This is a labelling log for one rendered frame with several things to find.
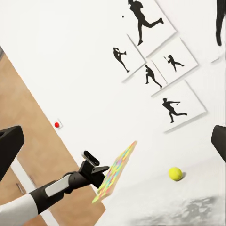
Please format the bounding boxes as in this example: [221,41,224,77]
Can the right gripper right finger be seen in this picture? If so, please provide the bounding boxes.
[211,126,226,163]

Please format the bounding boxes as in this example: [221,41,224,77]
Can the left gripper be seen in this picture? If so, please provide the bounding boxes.
[75,160,110,188]

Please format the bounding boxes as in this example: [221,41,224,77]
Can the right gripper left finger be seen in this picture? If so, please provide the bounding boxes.
[0,125,24,181]

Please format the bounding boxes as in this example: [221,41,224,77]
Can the jigsaw puzzle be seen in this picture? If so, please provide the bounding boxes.
[92,141,138,205]

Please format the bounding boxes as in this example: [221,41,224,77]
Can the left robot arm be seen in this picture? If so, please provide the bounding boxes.
[0,149,110,226]

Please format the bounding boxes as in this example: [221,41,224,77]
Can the tennis ball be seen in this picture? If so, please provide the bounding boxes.
[169,167,183,181]

